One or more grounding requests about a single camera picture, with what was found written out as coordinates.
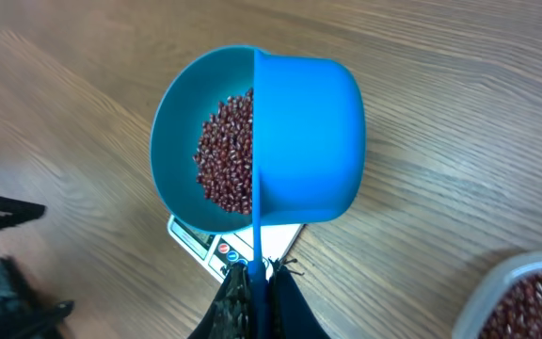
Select blue plastic measuring scoop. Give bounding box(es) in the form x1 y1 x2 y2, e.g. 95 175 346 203
248 51 366 338

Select white digital kitchen scale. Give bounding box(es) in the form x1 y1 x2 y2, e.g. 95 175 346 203
167 216 304 283

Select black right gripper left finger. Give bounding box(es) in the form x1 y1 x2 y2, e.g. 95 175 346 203
188 263 252 339

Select teal bowl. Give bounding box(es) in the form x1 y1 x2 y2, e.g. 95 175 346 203
150 45 257 234

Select clear plastic container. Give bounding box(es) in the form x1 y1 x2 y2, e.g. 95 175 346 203
451 250 542 339

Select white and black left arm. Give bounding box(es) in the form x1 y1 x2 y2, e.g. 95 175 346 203
0 196 74 339

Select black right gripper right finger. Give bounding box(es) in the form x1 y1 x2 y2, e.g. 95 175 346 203
269 258 329 339

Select red beans in bowl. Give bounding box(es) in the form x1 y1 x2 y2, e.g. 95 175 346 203
193 89 254 215

